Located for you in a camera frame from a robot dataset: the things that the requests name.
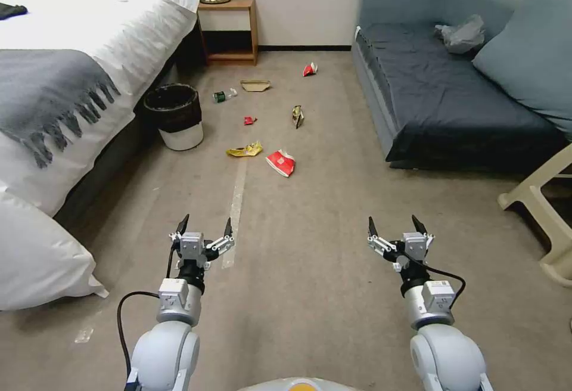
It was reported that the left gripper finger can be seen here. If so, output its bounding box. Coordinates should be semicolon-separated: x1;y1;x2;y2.
204;217;236;254
169;214;191;245

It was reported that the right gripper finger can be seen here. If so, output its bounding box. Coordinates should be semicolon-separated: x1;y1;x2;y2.
367;216;395;256
411;215;436;245

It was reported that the white trash can black liner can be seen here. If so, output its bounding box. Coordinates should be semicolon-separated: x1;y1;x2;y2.
142;84;204;151

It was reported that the long clear tape strip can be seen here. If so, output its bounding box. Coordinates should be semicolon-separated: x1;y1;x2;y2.
221;162;249;270

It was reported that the yellow crumpled wrapper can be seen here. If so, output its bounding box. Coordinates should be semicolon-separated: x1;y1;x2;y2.
225;140;263;159

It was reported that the large red white packet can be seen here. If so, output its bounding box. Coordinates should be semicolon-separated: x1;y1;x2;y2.
265;148;297;179

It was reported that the beige plastic stool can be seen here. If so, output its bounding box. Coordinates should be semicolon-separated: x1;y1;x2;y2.
498;141;572;288

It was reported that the crushed green plastic bottle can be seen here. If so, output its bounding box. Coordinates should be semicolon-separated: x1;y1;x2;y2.
212;88;239;105

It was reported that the white pillow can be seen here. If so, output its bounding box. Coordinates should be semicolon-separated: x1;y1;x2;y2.
0;190;110;311

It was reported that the dark blue sofa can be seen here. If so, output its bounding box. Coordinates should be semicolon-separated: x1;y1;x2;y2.
351;0;572;170

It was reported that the white robot front shell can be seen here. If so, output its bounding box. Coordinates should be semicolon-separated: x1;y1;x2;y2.
241;376;355;391

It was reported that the brown paper bag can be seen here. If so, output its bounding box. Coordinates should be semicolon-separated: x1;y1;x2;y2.
239;79;272;94

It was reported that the grey crumpled plastic bag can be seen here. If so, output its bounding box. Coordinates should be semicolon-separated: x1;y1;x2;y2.
434;14;487;55

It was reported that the grey fringed throw blanket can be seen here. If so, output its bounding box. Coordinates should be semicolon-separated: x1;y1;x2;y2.
0;48;122;169

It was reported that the wooden nightstand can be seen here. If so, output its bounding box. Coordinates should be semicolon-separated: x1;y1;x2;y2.
196;0;259;66

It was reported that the blue sofa cushion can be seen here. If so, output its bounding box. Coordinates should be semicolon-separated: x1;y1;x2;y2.
471;0;572;141

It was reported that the bed with white duvet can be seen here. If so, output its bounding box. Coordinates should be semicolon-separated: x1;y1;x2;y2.
0;0;201;226

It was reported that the black cloth item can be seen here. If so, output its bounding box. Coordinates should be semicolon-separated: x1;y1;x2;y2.
0;2;29;21

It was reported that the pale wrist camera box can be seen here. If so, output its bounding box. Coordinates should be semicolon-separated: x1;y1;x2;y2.
180;231;205;261
402;231;428;259

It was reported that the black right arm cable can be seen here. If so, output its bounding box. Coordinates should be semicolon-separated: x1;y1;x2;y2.
396;252;467;316

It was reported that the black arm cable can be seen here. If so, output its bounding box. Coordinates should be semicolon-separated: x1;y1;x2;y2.
396;252;467;316
116;233;179;376

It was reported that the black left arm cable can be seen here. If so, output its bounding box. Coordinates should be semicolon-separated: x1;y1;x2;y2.
116;233;179;376

